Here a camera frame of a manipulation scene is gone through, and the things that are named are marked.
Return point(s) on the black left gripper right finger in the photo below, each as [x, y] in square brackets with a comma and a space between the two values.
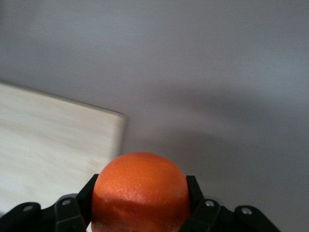
[207, 217]

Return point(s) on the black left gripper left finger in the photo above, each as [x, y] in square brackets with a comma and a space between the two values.
[67, 212]

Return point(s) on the orange fruit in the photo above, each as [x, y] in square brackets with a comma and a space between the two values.
[142, 188]

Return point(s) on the wooden cutting board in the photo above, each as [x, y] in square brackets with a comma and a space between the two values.
[48, 145]

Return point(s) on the brown table cover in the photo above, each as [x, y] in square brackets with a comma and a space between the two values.
[193, 72]

